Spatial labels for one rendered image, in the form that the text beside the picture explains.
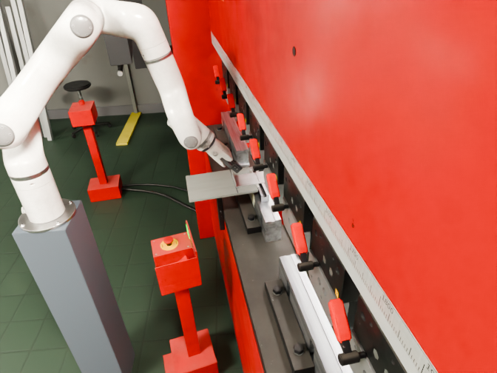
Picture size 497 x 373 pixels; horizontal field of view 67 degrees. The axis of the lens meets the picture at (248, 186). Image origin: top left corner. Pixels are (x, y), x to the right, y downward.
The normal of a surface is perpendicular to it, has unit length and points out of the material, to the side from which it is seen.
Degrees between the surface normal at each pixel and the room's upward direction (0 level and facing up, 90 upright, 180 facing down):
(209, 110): 90
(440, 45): 90
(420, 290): 90
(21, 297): 0
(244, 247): 0
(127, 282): 0
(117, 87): 90
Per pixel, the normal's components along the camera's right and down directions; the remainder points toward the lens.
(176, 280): 0.32, 0.51
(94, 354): 0.07, 0.55
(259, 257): -0.04, -0.83
